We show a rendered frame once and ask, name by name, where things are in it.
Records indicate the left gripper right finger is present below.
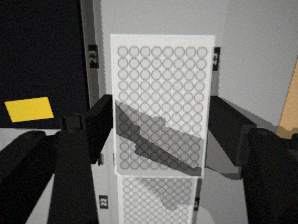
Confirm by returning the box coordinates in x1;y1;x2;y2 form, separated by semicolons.
208;96;298;224

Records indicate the grey deck plate with rectangular bays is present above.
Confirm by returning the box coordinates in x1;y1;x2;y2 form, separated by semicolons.
95;0;298;224

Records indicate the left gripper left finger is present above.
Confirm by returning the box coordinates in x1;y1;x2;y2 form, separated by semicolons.
0;94;113;224

